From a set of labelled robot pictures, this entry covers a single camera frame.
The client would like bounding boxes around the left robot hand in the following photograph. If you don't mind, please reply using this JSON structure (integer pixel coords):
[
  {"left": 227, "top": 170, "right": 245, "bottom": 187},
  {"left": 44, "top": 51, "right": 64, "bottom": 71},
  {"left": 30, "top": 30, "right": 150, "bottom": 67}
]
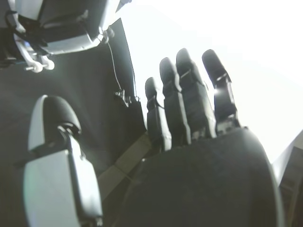
[{"left": 22, "top": 48, "right": 285, "bottom": 227}]

